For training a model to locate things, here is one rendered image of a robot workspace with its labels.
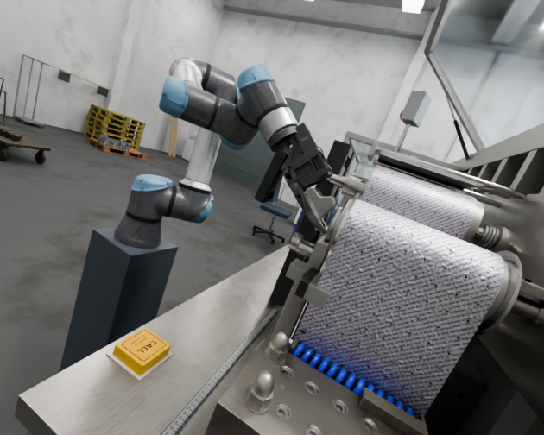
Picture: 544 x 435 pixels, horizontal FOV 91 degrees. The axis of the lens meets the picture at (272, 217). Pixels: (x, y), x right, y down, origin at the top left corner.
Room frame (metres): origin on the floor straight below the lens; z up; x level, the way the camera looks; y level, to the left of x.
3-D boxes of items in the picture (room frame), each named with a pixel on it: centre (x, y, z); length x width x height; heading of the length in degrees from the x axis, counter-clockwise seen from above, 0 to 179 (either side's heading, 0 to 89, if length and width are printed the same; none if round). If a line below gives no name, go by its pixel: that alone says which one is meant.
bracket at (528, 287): (0.42, -0.42, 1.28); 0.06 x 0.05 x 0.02; 72
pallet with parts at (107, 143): (7.29, 4.65, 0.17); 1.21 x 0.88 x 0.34; 157
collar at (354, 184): (0.75, -0.19, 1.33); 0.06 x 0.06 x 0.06; 72
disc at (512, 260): (0.43, -0.37, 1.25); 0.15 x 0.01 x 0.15; 162
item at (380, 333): (0.41, -0.23, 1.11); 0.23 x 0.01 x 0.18; 72
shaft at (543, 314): (0.42, -0.41, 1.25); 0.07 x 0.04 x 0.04; 72
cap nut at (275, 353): (0.39, -0.09, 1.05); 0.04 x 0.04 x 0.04
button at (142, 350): (0.43, 0.14, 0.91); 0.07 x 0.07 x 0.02; 72
